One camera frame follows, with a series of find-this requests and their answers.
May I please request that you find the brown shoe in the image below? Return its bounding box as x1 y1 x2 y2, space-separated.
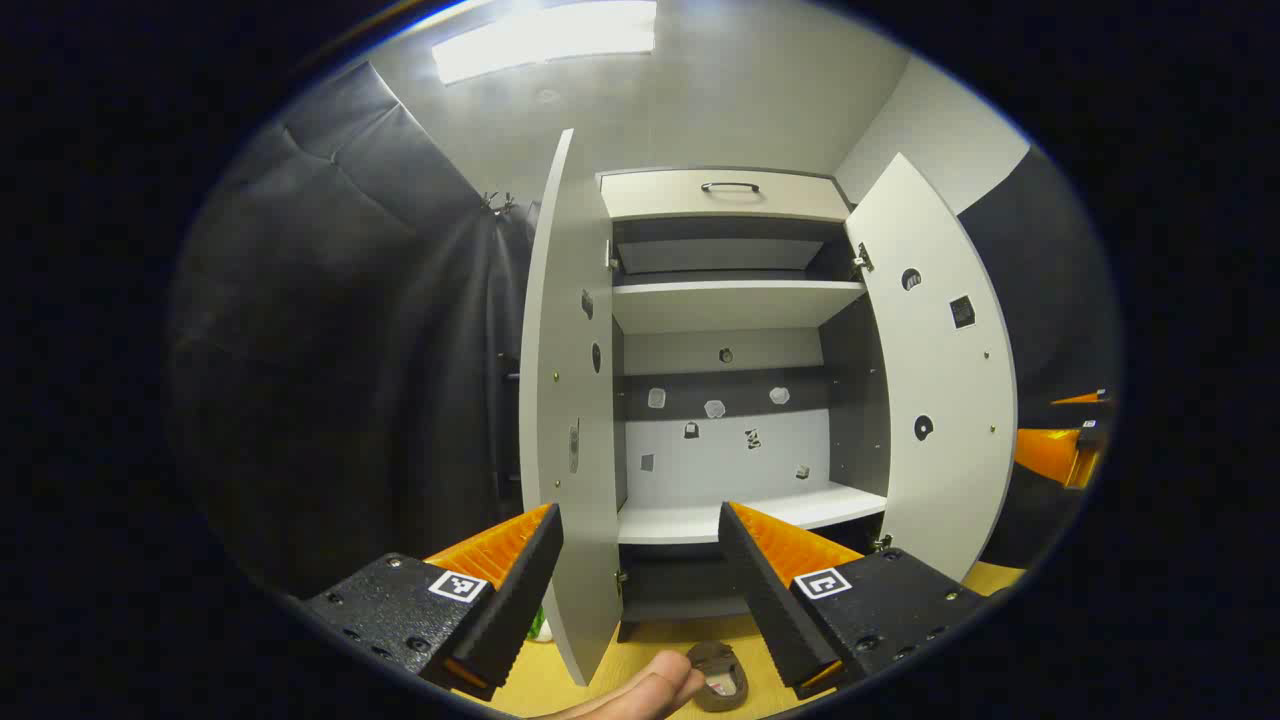
686 642 751 713

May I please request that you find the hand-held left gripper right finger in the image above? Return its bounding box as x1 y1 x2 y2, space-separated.
718 500 991 701

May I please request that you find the grey shoe cabinet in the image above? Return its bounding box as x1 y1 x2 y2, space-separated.
598 167 891 641

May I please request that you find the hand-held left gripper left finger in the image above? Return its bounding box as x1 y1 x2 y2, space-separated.
295 502 564 701

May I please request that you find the grey shoe cabinet door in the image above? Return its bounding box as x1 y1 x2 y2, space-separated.
845 153 1019 583
518 128 626 687

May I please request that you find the ceiling light panel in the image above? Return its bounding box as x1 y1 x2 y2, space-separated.
432 0 658 86

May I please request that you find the grey cabinet drawer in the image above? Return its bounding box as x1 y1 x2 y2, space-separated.
598 168 851 223

